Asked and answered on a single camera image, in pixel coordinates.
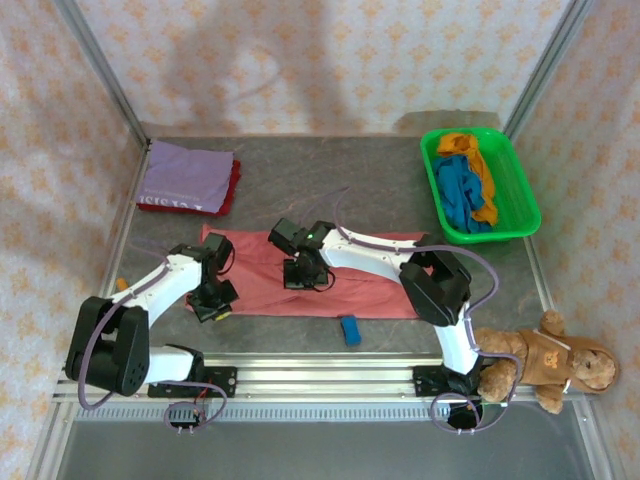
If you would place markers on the dark red folded t-shirt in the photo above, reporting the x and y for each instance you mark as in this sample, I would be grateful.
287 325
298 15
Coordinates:
234 185

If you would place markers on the blue t-shirt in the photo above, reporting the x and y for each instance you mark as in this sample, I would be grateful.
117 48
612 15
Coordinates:
455 195

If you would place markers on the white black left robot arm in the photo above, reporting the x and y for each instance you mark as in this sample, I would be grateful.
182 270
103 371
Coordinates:
115 350

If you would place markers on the purple folded t-shirt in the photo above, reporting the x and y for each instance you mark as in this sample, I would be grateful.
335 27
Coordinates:
185 170

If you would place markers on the aluminium frame post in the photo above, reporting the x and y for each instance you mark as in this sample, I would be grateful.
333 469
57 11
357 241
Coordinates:
107 75
540 75

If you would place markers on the salmon red t-shirt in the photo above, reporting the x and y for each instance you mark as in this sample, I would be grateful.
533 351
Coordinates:
360 295

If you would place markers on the orange t-shirt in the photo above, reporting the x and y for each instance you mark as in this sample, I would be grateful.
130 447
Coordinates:
457 142

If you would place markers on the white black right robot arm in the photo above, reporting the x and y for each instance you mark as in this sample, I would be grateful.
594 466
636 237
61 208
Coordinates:
435 290

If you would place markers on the aluminium mounting rail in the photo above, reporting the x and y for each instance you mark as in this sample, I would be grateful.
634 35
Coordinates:
325 375

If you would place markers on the brown teddy bear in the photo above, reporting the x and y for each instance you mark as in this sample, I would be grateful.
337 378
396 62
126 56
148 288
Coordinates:
550 357

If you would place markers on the green plastic basket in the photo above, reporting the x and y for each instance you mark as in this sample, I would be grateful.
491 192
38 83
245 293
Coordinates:
515 190

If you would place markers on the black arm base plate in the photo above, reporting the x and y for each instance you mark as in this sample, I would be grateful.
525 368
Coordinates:
225 382
425 382

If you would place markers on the small blue sponge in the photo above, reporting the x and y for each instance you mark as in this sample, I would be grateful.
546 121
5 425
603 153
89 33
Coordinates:
351 331

